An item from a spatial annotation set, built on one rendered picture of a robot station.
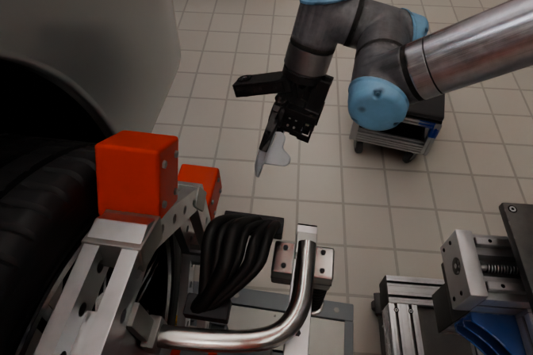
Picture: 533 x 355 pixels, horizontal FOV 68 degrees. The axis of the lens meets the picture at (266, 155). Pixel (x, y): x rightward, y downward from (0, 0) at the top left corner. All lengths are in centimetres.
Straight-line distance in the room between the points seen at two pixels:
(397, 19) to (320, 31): 11
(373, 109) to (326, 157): 140
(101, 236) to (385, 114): 36
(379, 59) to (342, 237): 123
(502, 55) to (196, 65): 203
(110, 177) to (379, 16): 43
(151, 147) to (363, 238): 135
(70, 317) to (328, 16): 49
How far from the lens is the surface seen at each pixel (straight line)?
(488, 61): 50
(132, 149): 46
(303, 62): 64
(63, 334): 44
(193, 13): 281
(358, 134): 184
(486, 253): 92
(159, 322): 51
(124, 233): 45
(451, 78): 51
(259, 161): 71
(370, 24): 62
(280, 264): 59
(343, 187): 182
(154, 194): 46
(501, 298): 89
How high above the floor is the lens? 150
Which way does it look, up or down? 53 degrees down
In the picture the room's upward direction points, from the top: straight up
